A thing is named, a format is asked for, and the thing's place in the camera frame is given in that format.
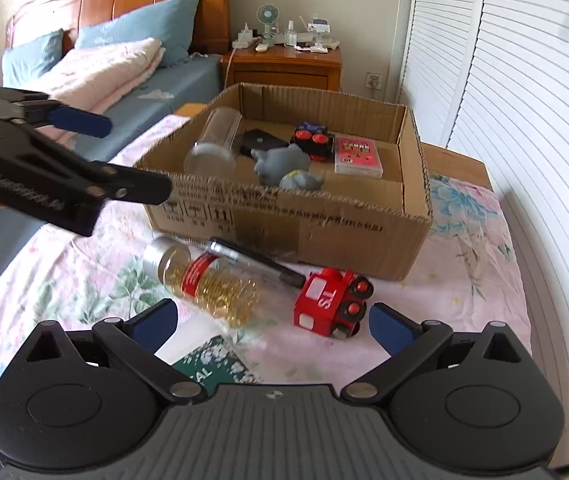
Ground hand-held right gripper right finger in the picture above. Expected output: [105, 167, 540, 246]
[339, 302, 535, 405]

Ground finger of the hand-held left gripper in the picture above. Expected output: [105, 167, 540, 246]
[84, 161, 173, 205]
[0, 86, 113, 139]

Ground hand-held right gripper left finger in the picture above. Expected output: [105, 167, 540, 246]
[23, 297, 206, 406]

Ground clear plastic cup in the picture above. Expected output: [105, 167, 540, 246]
[183, 107, 244, 177]

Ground black square device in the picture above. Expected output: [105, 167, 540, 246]
[238, 128, 290, 160]

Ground brown cardboard box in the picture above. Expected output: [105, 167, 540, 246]
[134, 82, 434, 282]

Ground grey elephant toy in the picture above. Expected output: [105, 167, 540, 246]
[253, 144, 326, 192]

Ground red card pack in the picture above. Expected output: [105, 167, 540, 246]
[333, 135, 385, 179]

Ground black toy train red wheels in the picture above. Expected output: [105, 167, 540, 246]
[291, 121, 335, 163]

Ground pink floral quilt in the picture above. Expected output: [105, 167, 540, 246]
[34, 37, 166, 148]

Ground yellow capsule bottle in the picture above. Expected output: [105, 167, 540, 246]
[143, 236, 261, 328]

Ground pink floral tablecloth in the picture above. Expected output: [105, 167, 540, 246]
[0, 112, 533, 396]

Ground white cotton swab container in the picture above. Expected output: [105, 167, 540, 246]
[157, 312, 260, 386]

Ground teal pillow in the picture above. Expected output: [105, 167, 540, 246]
[2, 29, 65, 88]

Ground blue bed sheet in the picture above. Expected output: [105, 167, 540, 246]
[72, 52, 225, 161]

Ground blue flower-print pillow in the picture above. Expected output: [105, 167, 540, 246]
[73, 0, 201, 68]

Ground black pen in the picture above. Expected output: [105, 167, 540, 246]
[207, 238, 307, 288]

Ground white power strip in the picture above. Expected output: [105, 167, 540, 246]
[232, 22, 260, 51]

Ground wooden nightstand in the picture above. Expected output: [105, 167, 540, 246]
[220, 42, 343, 93]

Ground small green desk fan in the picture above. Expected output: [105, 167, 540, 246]
[256, 4, 281, 43]

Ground white phone stand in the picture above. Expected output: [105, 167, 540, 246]
[309, 15, 333, 53]

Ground white louvered door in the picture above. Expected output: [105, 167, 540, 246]
[399, 0, 488, 148]
[445, 0, 569, 461]

